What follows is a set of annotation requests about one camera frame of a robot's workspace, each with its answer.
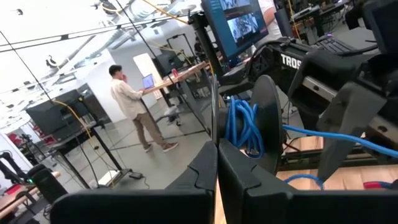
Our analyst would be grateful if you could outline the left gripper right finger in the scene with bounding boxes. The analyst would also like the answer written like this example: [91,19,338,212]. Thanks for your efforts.
[218,138,398,224]

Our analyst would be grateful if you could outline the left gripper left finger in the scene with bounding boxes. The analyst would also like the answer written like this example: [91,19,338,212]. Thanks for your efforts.
[49,140,218,224]

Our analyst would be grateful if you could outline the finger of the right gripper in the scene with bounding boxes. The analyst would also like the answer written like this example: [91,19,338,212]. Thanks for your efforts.
[317,82,388,183]

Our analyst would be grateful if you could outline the blue wire spool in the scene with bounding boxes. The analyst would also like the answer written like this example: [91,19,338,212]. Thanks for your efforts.
[210,73,284,175]

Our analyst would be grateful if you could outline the blue cord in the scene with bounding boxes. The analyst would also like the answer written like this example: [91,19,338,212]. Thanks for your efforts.
[222,95,398,191]

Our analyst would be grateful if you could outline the black keyboard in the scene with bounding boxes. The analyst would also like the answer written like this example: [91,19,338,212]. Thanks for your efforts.
[313,34,358,54]

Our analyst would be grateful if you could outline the dark grey side table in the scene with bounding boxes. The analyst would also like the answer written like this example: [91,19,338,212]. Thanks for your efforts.
[307,26,380,63]

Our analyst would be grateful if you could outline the black computer monitor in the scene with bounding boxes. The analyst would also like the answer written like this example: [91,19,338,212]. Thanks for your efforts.
[200,0,270,60]

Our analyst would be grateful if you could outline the open laptop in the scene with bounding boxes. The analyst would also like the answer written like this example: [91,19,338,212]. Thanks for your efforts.
[142,73,155,90]

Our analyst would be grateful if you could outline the black equipment cabinet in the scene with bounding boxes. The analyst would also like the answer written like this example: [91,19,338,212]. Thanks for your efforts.
[25,89,108,142]

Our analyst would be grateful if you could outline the wooden desk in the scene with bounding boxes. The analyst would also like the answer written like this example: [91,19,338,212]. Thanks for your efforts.
[143,61,210,108]

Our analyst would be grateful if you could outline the pliers red blue handles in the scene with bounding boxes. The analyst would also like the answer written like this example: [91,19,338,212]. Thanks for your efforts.
[363,180,394,190]

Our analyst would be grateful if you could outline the yellow hanging cable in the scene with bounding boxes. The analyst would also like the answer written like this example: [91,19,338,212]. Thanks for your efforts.
[52,98,94,141]

